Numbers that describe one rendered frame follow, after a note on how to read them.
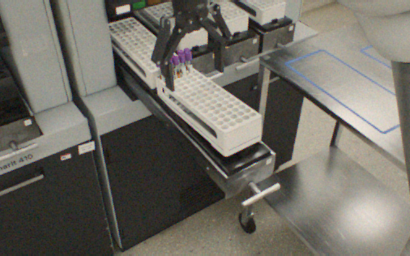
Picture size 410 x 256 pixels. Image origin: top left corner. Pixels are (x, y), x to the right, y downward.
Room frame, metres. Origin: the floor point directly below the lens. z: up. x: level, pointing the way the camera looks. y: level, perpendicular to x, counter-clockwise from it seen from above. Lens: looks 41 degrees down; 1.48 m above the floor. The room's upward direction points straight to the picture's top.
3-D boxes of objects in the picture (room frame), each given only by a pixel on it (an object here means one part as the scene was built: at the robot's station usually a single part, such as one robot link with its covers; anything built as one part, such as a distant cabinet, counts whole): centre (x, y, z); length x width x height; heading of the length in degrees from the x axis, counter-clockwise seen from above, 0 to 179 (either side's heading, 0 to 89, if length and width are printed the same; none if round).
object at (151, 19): (1.24, 0.10, 0.83); 0.30 x 0.10 x 0.06; 34
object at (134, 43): (1.06, 0.17, 0.83); 0.30 x 0.10 x 0.06; 34
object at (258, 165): (0.91, 0.07, 0.78); 0.73 x 0.14 x 0.09; 34
